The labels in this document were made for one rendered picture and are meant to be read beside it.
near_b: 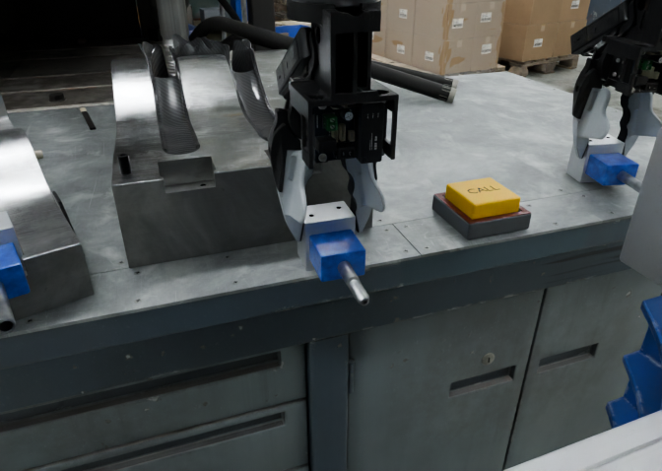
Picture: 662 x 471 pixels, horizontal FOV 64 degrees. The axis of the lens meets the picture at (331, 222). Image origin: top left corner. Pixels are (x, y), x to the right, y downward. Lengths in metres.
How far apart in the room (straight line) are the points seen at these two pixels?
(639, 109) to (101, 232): 0.66
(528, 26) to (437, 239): 4.50
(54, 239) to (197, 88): 0.33
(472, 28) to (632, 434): 4.33
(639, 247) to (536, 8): 4.70
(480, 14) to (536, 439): 3.82
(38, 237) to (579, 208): 0.58
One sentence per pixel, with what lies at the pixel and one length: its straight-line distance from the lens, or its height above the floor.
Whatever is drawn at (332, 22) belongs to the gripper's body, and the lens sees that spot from 0.38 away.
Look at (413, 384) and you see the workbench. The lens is 0.77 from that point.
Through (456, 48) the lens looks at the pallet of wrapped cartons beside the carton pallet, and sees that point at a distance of 4.41.
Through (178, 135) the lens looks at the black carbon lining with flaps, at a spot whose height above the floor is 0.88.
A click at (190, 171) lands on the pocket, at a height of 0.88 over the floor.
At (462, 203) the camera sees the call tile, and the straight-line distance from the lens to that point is 0.60.
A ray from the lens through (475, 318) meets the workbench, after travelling 0.74.
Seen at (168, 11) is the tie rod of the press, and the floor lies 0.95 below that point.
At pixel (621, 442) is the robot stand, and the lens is 0.20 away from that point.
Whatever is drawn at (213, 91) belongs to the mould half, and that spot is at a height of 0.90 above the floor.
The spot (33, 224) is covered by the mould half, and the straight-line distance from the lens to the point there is 0.56.
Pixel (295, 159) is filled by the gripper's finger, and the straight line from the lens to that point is 0.46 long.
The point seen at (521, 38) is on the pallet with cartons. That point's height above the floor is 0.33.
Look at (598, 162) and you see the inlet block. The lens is 0.75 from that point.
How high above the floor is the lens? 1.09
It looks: 28 degrees down
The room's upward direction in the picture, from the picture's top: straight up
